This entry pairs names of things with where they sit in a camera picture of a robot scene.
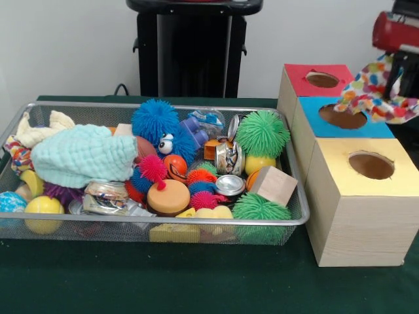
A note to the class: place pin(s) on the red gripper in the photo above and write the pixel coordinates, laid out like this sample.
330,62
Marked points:
393,32

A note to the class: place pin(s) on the white cloth with colourful spots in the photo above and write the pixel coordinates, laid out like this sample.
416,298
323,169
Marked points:
370,81
18,155

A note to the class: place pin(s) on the mint green waffle cloth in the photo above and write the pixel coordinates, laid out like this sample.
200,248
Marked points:
82,157

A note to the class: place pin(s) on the wooden box with three holes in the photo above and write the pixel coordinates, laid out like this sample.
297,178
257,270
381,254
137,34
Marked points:
360,229

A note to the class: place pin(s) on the shallow metal mesh bin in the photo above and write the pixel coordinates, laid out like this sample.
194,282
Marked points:
114,233

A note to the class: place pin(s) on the green spiky rubber ball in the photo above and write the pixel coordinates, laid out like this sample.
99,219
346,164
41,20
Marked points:
262,132
265,209

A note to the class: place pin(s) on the plain wooden cube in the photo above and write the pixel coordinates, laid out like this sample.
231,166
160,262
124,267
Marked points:
273,184

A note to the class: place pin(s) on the blue spiky toy with eyes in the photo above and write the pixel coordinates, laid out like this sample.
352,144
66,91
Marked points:
154,117

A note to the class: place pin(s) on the dark green table cloth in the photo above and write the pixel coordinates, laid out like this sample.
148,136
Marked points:
196,281

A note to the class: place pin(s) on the purple spiky rubber ball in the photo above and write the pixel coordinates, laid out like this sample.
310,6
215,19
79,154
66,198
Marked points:
62,193

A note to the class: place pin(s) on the cream waffle cloth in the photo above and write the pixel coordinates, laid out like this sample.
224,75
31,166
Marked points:
36,134

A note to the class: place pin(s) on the yellow foam ball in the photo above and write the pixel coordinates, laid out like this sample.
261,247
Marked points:
44,206

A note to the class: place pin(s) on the light blue patterned ball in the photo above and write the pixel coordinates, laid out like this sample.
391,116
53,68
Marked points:
11,201

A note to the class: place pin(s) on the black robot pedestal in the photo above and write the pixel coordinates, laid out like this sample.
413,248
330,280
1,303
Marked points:
193,49

